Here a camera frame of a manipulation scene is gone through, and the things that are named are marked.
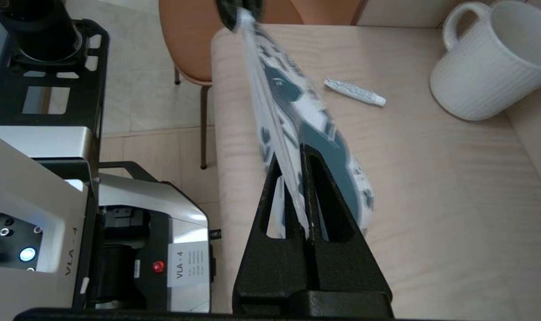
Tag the small white toothpaste tube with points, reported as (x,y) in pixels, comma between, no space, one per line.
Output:
(355,91)

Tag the white floral zip pouch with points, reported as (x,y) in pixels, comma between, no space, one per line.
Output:
(288,93)

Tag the pink chair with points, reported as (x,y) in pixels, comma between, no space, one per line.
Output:
(190,40)

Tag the black robot torso column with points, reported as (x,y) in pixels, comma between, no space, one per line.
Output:
(38,22)

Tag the white ribbed ceramic mug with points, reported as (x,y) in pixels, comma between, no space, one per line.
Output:
(489,67)

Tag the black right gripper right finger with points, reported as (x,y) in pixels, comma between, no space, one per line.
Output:
(348,267)

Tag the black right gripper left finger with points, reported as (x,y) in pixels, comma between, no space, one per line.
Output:
(270,272)

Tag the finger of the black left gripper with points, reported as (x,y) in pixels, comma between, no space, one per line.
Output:
(251,6)
(228,11)

